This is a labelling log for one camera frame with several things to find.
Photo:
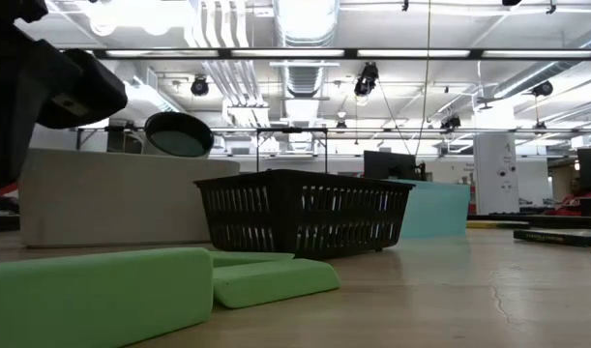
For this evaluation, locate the silver ceiling air duct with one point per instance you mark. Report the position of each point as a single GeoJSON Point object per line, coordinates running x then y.
{"type": "Point", "coordinates": [305, 29]}

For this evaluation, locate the black round dish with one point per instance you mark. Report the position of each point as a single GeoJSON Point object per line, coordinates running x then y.
{"type": "Point", "coordinates": [179, 135]}

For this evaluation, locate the dark packet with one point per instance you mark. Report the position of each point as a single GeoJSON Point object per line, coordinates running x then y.
{"type": "Point", "coordinates": [556, 238]}

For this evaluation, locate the yellow green crayon box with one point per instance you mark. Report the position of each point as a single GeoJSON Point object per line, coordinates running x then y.
{"type": "Point", "coordinates": [498, 224]}

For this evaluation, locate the red slanted bar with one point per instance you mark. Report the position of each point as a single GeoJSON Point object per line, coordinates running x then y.
{"type": "Point", "coordinates": [9, 188]}

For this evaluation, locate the black metal stand frame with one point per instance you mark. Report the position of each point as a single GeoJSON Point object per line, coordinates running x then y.
{"type": "Point", "coordinates": [292, 130]}

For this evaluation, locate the black overhead light bar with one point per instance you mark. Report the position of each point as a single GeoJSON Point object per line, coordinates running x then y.
{"type": "Point", "coordinates": [100, 53]}

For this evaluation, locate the green translucent plastic bin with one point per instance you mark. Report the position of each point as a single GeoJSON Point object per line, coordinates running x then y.
{"type": "Point", "coordinates": [437, 210]}

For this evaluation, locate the person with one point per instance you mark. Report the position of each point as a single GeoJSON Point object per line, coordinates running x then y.
{"type": "Point", "coordinates": [570, 205]}

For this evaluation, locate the white pillar with poster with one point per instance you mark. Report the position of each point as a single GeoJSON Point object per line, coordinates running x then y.
{"type": "Point", "coordinates": [495, 174]}

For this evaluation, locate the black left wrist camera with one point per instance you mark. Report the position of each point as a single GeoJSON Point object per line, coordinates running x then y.
{"type": "Point", "coordinates": [87, 87]}

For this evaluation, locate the black slotted plastic basket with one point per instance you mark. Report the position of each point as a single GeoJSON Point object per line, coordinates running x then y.
{"type": "Point", "coordinates": [285, 212]}

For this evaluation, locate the clear translucent plastic bin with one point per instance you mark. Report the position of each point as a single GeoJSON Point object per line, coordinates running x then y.
{"type": "Point", "coordinates": [116, 198]}

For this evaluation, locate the black hanging spotlight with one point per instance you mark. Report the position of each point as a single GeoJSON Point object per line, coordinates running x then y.
{"type": "Point", "coordinates": [451, 122]}
{"type": "Point", "coordinates": [199, 87]}
{"type": "Point", "coordinates": [366, 79]}
{"type": "Point", "coordinates": [542, 89]}
{"type": "Point", "coordinates": [341, 124]}

